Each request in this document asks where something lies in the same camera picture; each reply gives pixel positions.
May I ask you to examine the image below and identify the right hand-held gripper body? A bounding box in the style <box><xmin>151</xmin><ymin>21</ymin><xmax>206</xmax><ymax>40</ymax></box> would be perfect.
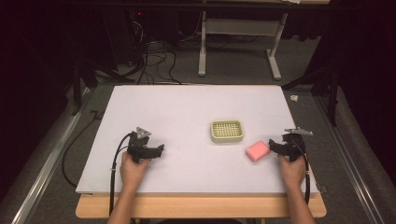
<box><xmin>281</xmin><ymin>126</ymin><xmax>314</xmax><ymax>163</ymax></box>

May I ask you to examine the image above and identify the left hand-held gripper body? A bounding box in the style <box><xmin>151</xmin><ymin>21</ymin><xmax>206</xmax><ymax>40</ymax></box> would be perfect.
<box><xmin>127</xmin><ymin>126</ymin><xmax>152</xmax><ymax>164</ymax></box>

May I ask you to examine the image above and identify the pink soap bar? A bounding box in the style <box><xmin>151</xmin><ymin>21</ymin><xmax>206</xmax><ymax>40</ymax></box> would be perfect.
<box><xmin>245</xmin><ymin>140</ymin><xmax>271</xmax><ymax>163</ymax></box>

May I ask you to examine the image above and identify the beige soap dish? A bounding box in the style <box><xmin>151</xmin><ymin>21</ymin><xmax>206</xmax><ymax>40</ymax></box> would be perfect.
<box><xmin>209</xmin><ymin>119</ymin><xmax>245</xmax><ymax>145</ymax></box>

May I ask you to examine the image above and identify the person's right hand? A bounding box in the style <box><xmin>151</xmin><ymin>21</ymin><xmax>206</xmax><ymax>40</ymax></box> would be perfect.
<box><xmin>277</xmin><ymin>154</ymin><xmax>307</xmax><ymax>190</ymax></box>

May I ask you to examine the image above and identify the person's left hand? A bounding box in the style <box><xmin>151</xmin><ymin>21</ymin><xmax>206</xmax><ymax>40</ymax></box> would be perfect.
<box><xmin>119</xmin><ymin>151</ymin><xmax>151</xmax><ymax>191</ymax></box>

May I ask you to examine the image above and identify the white table cover board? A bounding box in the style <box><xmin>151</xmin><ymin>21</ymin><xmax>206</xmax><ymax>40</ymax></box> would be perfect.
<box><xmin>75</xmin><ymin>84</ymin><xmax>319</xmax><ymax>196</ymax></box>

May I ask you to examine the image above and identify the black metal stand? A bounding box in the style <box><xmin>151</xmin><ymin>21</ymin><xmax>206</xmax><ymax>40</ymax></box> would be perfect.
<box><xmin>280</xmin><ymin>59</ymin><xmax>341</xmax><ymax>128</ymax></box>
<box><xmin>70</xmin><ymin>57</ymin><xmax>136</xmax><ymax>117</ymax></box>

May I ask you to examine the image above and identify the wooden table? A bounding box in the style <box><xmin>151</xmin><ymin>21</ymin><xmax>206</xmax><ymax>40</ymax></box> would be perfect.
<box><xmin>75</xmin><ymin>191</ymin><xmax>328</xmax><ymax>219</ymax></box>

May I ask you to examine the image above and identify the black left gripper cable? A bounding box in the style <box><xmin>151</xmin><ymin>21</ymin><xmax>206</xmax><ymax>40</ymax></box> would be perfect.
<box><xmin>108</xmin><ymin>133</ymin><xmax>134</xmax><ymax>217</ymax></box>

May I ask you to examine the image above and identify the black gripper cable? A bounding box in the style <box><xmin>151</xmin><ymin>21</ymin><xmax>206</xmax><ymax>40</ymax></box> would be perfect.
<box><xmin>297</xmin><ymin>140</ymin><xmax>312</xmax><ymax>205</ymax></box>
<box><xmin>108</xmin><ymin>133</ymin><xmax>134</xmax><ymax>217</ymax></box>

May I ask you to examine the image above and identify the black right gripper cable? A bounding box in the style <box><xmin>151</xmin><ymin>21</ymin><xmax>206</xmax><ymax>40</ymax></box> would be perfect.
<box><xmin>297</xmin><ymin>140</ymin><xmax>312</xmax><ymax>205</ymax></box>

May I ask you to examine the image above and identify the aluminium floor rail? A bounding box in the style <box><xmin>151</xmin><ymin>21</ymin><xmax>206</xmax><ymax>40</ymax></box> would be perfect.
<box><xmin>312</xmin><ymin>92</ymin><xmax>387</xmax><ymax>224</ymax></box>
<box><xmin>11</xmin><ymin>88</ymin><xmax>92</xmax><ymax>224</ymax></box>

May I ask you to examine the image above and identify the black floor cable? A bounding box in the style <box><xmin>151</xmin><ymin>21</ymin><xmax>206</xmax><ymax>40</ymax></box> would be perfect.
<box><xmin>61</xmin><ymin>109</ymin><xmax>106</xmax><ymax>189</ymax></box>

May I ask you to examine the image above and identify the tangle of black floor cables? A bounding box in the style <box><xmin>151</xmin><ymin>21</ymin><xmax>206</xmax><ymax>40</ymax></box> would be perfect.
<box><xmin>125</xmin><ymin>18</ymin><xmax>204</xmax><ymax>86</ymax></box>

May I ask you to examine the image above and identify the white metal desk frame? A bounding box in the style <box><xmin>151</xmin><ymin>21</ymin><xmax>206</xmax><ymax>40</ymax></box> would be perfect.
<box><xmin>197</xmin><ymin>10</ymin><xmax>290</xmax><ymax>81</ymax></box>

